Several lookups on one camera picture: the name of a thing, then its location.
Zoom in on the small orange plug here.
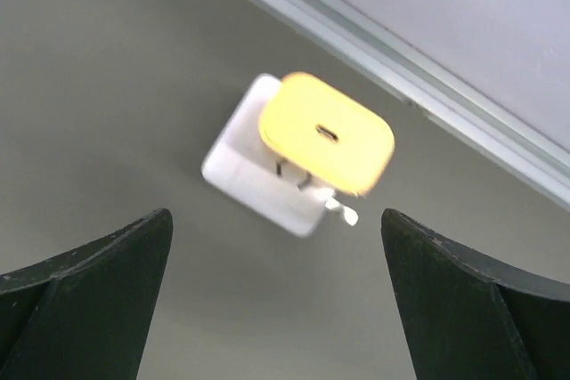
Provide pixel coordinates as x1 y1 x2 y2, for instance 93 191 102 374
258 72 395 197

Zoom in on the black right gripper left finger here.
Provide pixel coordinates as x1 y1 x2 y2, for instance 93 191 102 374
1 208 173 379

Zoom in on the white cube socket adapter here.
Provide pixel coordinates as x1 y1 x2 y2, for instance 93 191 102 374
201 74 358 238

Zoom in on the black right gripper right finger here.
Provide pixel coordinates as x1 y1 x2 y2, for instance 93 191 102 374
381 208 569 379

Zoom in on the aluminium frame rail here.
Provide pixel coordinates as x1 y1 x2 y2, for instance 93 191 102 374
177 0 570 212

